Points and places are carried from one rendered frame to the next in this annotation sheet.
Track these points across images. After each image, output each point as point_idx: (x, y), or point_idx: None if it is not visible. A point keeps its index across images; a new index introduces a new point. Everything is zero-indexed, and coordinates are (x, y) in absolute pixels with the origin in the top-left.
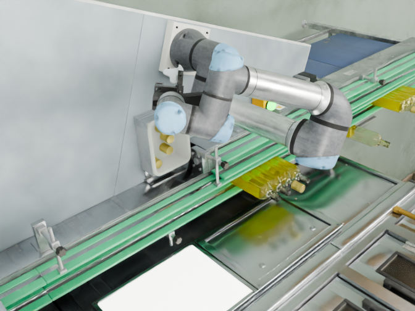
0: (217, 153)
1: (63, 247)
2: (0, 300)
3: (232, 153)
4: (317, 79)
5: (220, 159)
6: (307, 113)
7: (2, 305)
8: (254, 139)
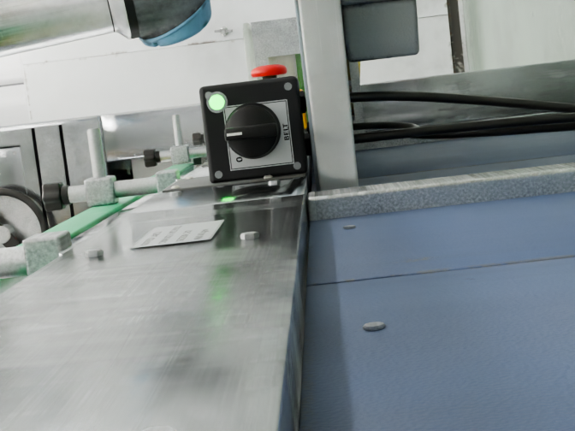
0: (174, 132)
1: (193, 133)
2: (144, 110)
3: (181, 166)
4: (224, 132)
5: (170, 150)
6: (136, 201)
7: (135, 111)
8: (184, 174)
